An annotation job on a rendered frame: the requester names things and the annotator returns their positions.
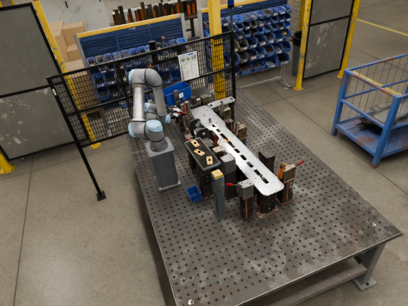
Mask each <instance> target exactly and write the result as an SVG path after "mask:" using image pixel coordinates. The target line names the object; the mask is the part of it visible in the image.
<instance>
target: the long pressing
mask: <svg viewBox="0 0 408 306"><path fill-rule="evenodd" d="M191 112H192V114H193V116H194V117H193V119H196V118H199V119H200V121H201V123H202V124H203V125H204V126H206V127H207V128H208V129H209V131H211V132H214V133H215V135H216V136H217V137H218V138H219V140H218V142H217V144H218V145H219V146H223V147H224V148H225V150H226V151H227V153H228V154H230V153H232V154H233V156H235V158H236V166H237V167H238V168H239V169H240V171H241V172H242V173H243V174H244V176H245V177H246V178H247V179H250V180H251V181H252V183H253V186H254V187H255V188H256V189H257V190H258V191H259V192H260V194H261V195H263V196H270V195H272V194H274V193H276V192H278V191H281V190H283V189H284V184H283V183H282V182H281V181H280V180H279V179H278V178H277V177H276V176H275V175H274V174H273V173H272V172H271V171H270V170H269V169H268V168H267V167H266V166H265V165H264V164H263V163H262V162H261V161H260V160H259V159H258V158H257V157H256V156H255V155H254V154H253V153H252V152H251V151H250V150H249V149H248V148H247V147H246V146H245V145H244V144H243V143H242V142H241V141H240V140H239V139H238V138H237V137H236V136H235V135H234V134H233V133H232V132H231V131H230V130H229V129H228V128H227V127H226V123H225V122H224V121H223V120H222V119H221V118H220V117H219V116H218V115H217V114H216V113H215V112H214V111H213V110H212V109H211V108H210V107H209V106H207V105H204V106H200V107H197V108H195V109H191ZM203 114H204V115H205V117H204V115H203ZM209 118H211V119H212V123H209V121H208V119H209ZM212 125H215V126H216V127H212ZM216 129H219V130H220V132H217V131H216ZM220 134H223V135H224V136H225V137H226V138H230V137H231V138H232V140H230V142H231V143H232V144H233V145H234V146H235V148H237V149H238V150H239V151H240V153H237V152H236V151H235V150H234V149H235V148H232V147H231V146H230V145H229V144H228V143H227V142H225V143H224V142H223V141H222V140H224V138H223V137H222V136H221V135H220ZM241 155H243V156H244V157H245V158H246V159H247V160H243V159H242V158H241V157H240V156H241ZM247 162H250V163H251V164H252V165H253V166H254V167H252V168H251V167H249V166H248V165H247ZM255 169H256V170H258V171H259V172H260V173H261V174H262V176H263V177H264V178H265V179H266V180H267V181H268V182H269V183H267V184H265V183H264V182H263V180H262V179H261V178H263V177H260V176H259V175H257V174H256V173H255V172H254V170H255Z"/></svg>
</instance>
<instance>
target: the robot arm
mask: <svg viewBox="0 0 408 306"><path fill-rule="evenodd" d="M129 82H130V84H132V87H133V88H134V118H133V119H132V120H131V123H129V126H128V129H129V133H130V135H131V136H132V137H137V138H138V137H140V138H150V145H149V147H150V150H151V151H153V152H161V151H164V150H165V149H167V148H168V142H167V141H166V139H165V137H164V133H163V127H162V124H161V123H170V121H171V117H172V116H173V115H175V116H176V117H178V115H180V113H176V112H174V111H178V112H181V110H180V109H179V108H177V107H175V106H167V104H165V99H164V96H163V89H162V85H163V83H162V79H161V78H160V75H159V74H158V73H157V72H156V71H155V70H153V69H132V70H131V71H130V73H129ZM146 84H150V85H151V87H152V88H153V92H154V97H155V102H156V104H151V103H145V87H146ZM145 112H146V116H145ZM154 113H157V114H158V115H154Z"/></svg>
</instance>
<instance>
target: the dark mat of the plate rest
mask: <svg viewBox="0 0 408 306"><path fill-rule="evenodd" d="M195 141H196V142H197V143H198V144H199V146H197V147H195V146H194V145H193V144H192V143H191V141H189V142H187V143H185V144H186V145H187V147H188V148H189V150H190V151H191V152H192V154H193V155H194V157H195V158H196V159H197V161H198V162H199V163H200V165H201V166H202V168H203V169H205V168H207V167H210V166H212V165H216V164H218V163H219V161H218V160H217V159H216V158H215V156H213V154H212V153H211V151H210V150H209V149H208V148H207V147H206V146H205V144H204V143H203V142H202V141H201V139H200V138H198V139H196V140H195ZM196 149H198V150H200V151H202V152H204V153H205V154H203V155H199V154H197V153H195V152H194V151H195V150H196ZM207 157H212V164H210V165H208V164H207V159H206V158H207Z"/></svg>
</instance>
